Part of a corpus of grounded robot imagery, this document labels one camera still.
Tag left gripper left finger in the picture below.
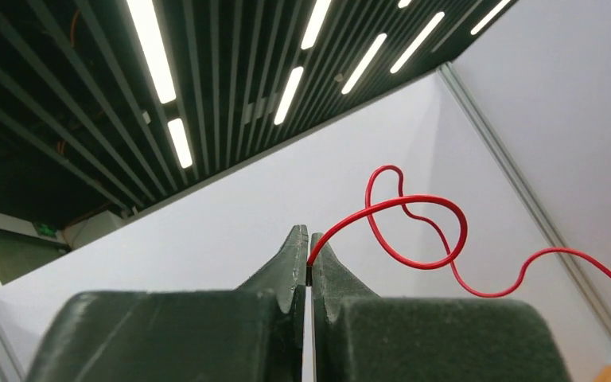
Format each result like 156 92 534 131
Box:
26 224 309 381

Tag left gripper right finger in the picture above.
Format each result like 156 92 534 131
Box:
311 233 570 381

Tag red cable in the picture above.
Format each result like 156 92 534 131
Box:
307 165 611 299

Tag ceiling light strips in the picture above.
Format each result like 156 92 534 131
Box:
124 1 511 177

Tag aluminium frame post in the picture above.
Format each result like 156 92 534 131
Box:
437 62 611 340

